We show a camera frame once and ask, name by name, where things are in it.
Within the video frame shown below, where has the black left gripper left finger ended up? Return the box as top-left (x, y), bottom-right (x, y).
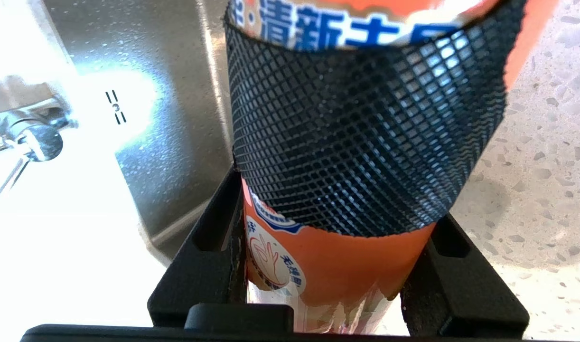
top-left (148, 166), bottom-right (249, 328)

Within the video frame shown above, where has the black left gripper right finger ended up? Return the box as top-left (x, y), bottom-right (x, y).
top-left (401, 213), bottom-right (531, 339)

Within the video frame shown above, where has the orange detergent bottle yellow cap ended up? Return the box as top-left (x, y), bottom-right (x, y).
top-left (223, 0), bottom-right (562, 334)

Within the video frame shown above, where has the stainless steel sink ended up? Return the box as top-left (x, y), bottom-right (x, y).
top-left (42, 0), bottom-right (237, 267)

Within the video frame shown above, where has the chrome faucet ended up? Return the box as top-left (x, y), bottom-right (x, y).
top-left (0, 75), bottom-right (78, 212)

